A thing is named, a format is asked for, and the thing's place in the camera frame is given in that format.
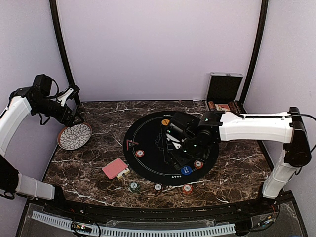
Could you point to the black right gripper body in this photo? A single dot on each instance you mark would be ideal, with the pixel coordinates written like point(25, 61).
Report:
point(187, 155)

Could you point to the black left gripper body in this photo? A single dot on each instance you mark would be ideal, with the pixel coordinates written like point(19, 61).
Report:
point(60, 116)

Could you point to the orange big blind button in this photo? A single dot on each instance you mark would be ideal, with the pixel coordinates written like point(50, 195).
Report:
point(165, 122)

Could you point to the red 5 chips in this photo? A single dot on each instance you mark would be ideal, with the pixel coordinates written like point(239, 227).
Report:
point(198, 164)
point(139, 153)

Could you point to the red 5 chip stack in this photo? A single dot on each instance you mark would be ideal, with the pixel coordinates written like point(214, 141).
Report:
point(187, 189)

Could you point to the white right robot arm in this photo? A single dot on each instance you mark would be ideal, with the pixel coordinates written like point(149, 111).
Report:
point(286, 127)

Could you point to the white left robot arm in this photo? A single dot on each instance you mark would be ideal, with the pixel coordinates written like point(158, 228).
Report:
point(33, 100)

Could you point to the floral ceramic plate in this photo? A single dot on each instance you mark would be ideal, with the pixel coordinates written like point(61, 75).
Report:
point(72, 138)

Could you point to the blue small blind button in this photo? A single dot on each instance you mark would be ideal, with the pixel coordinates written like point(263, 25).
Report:
point(186, 170)

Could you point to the round black poker mat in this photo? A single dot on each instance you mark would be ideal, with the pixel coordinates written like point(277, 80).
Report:
point(148, 132)

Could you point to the boxed card deck in case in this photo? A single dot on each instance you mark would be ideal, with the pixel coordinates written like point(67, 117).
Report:
point(222, 107)

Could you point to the wrapped brown 100 chip roll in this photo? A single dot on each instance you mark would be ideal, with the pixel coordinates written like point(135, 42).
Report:
point(233, 107)

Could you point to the triangular all in marker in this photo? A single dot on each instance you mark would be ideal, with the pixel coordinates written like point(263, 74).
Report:
point(130, 144)

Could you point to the aluminium poker case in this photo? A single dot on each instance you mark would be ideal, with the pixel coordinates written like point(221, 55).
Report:
point(223, 88)

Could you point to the black orange 100 chip stack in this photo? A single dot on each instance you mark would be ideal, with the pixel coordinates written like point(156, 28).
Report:
point(158, 187)

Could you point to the red back card deck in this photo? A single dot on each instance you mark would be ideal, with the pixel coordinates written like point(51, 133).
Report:
point(112, 169)

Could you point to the yellow card box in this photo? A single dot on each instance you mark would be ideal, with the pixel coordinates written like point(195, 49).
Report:
point(123, 173)

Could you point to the green chip stack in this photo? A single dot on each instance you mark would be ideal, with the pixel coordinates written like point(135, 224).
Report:
point(134, 187)

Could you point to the black front table rail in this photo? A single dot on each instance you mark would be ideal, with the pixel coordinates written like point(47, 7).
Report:
point(232, 212)

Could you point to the black frame post left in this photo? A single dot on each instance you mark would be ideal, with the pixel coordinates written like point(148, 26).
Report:
point(60, 42)

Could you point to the black frame post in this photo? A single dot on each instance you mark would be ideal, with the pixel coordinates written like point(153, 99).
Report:
point(60, 42)
point(255, 51)

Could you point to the white cable duct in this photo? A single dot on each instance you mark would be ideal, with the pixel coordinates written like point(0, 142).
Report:
point(136, 229)

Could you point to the black frame post right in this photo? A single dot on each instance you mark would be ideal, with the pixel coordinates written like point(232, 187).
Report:
point(255, 51)

